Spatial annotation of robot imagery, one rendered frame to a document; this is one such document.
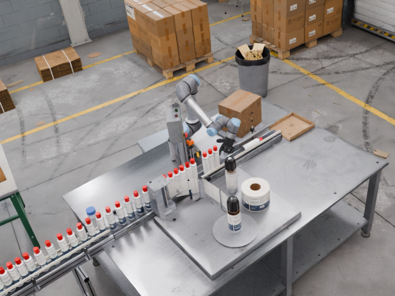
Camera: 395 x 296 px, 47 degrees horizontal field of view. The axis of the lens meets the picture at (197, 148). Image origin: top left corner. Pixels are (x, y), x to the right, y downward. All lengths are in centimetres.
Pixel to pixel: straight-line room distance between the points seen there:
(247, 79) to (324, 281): 285
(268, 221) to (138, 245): 91
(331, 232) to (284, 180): 73
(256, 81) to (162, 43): 151
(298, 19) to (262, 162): 354
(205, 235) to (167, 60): 396
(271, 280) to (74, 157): 293
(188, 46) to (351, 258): 394
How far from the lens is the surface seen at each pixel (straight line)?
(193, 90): 358
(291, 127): 412
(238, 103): 394
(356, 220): 418
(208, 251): 306
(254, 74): 581
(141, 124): 588
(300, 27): 701
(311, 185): 355
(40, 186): 539
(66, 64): 746
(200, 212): 330
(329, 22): 741
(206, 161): 350
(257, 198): 318
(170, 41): 662
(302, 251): 390
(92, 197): 371
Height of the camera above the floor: 323
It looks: 37 degrees down
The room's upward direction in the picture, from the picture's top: 8 degrees counter-clockwise
